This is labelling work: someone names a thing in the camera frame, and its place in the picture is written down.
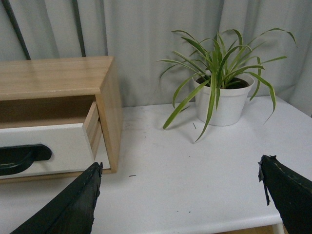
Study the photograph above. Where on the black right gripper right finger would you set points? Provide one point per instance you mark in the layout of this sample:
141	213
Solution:
290	192

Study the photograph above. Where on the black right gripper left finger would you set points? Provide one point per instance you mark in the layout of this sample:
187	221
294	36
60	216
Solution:
72	210

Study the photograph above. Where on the white drawer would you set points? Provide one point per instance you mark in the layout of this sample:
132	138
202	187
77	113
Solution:
101	155
67	127

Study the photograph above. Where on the wooden drawer cabinet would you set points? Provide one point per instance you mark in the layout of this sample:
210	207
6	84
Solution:
69	79

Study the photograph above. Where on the green spider plant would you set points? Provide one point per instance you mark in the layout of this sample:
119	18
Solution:
216	63

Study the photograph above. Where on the grey curtain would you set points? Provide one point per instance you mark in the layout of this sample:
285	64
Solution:
139	33

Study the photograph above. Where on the black upper drawer handle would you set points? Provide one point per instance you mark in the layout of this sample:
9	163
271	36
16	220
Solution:
16	159

